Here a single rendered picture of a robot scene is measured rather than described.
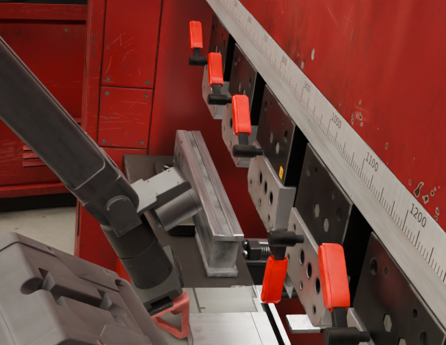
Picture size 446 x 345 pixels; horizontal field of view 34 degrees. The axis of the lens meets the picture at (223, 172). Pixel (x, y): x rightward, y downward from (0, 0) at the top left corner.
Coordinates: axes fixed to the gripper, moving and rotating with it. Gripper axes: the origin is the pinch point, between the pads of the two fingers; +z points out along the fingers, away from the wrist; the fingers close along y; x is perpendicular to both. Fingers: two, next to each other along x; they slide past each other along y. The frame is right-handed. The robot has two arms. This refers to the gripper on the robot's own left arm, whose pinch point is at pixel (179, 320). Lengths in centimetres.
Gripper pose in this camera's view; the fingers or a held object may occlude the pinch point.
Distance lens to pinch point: 105.6
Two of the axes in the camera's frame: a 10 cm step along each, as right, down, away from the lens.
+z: 3.6, 7.9, 4.9
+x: -9.1, 4.1, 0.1
